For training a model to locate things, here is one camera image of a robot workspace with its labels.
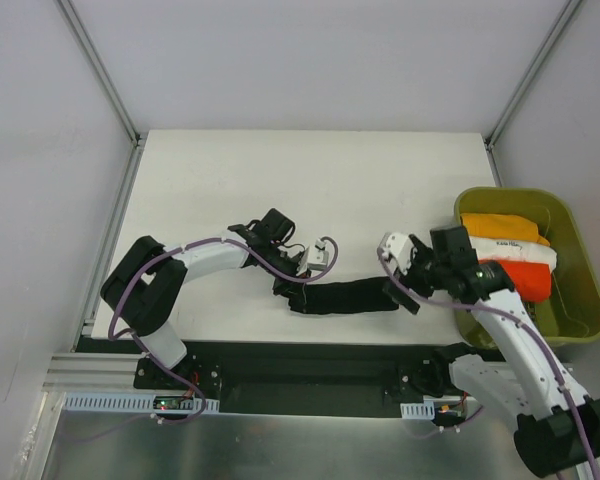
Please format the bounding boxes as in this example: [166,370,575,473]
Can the black t shirt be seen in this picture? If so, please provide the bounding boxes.
[282,277,399,315]

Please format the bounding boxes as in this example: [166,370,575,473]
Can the olive green plastic bin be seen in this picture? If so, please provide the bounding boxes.
[454,187,600,348]

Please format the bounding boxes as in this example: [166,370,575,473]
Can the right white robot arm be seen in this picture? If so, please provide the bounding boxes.
[376,226,600,479]

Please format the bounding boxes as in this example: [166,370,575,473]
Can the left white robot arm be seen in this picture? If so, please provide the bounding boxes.
[100,208,311,389]

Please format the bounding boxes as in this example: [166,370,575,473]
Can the white rolled t shirt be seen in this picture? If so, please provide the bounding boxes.
[469,236,557,272]

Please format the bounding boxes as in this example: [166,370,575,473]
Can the yellow rolled t shirt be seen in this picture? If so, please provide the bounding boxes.
[460,213,550,246]

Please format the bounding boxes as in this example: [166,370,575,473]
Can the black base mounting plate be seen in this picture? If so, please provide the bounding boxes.
[133,341,462,418]

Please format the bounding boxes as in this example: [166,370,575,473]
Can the orange rolled t shirt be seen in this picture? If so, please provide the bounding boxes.
[497,260,552,303]

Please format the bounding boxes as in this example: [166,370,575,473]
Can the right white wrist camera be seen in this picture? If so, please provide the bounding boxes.
[378,232,413,274]

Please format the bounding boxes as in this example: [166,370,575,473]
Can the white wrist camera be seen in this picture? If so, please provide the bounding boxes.
[298,239,329,274]
[378,232,413,274]

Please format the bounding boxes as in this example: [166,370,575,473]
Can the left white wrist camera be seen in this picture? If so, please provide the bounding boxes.
[298,239,329,274]

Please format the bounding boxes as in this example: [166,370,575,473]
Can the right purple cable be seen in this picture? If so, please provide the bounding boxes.
[377,247,600,480]

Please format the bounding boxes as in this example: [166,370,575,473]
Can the right white cable duct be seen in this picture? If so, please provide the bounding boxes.
[400,400,436,421]

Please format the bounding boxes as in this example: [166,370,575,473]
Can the white cable duct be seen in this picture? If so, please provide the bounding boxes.
[400,400,436,421]
[64,393,220,415]

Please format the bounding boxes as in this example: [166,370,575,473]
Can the aluminium frame rail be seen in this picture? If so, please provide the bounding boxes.
[42,352,581,401]

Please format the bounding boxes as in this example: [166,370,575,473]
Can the left white cable duct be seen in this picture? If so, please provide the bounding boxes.
[64,393,220,415]

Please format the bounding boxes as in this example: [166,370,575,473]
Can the right aluminium corner post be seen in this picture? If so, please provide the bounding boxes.
[484,0,584,151]

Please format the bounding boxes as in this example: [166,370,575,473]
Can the aluminium corner post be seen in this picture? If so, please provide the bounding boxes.
[484,0,584,151]
[54,0,141,144]

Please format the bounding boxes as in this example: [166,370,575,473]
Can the left aluminium corner post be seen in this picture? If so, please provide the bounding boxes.
[54,0,141,144]

